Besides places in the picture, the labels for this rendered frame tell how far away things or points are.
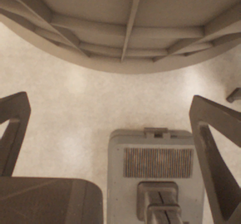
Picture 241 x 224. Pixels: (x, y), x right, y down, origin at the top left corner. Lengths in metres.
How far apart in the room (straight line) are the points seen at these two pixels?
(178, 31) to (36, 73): 1.01
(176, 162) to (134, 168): 0.22
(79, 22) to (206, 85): 1.03
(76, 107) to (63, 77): 0.20
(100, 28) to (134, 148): 0.72
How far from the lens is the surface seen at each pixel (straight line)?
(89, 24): 0.56
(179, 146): 1.16
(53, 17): 0.59
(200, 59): 1.40
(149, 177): 1.19
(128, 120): 1.35
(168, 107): 1.38
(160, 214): 1.03
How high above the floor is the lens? 1.33
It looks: 84 degrees down
